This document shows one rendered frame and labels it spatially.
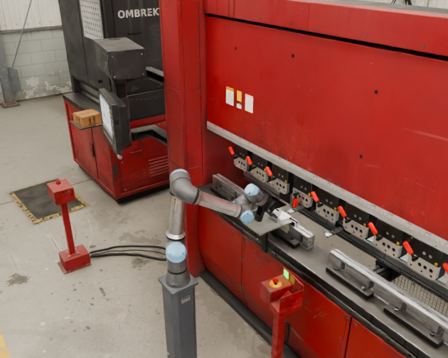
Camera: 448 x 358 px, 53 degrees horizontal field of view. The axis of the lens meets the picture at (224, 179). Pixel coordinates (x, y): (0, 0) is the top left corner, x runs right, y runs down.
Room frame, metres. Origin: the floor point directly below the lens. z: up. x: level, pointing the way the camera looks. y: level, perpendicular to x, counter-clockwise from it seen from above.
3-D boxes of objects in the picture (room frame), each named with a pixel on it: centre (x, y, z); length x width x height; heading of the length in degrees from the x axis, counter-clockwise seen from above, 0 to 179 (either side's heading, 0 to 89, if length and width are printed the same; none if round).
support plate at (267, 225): (2.43, -0.27, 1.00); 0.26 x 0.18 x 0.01; 125
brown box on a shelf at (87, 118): (4.31, 1.38, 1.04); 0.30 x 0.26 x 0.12; 36
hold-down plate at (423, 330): (1.65, -0.92, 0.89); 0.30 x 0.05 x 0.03; 35
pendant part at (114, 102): (3.17, 0.80, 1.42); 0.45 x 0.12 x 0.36; 25
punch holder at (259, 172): (2.69, -0.26, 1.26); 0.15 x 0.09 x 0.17; 35
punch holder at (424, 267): (1.71, -0.95, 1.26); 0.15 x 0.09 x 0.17; 35
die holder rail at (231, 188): (2.96, -0.08, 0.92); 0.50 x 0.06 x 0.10; 35
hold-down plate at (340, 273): (1.98, -0.69, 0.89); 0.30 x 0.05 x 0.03; 35
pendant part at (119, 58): (3.25, 0.75, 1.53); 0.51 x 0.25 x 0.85; 25
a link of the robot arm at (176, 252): (2.14, 0.28, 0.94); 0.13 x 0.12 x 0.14; 10
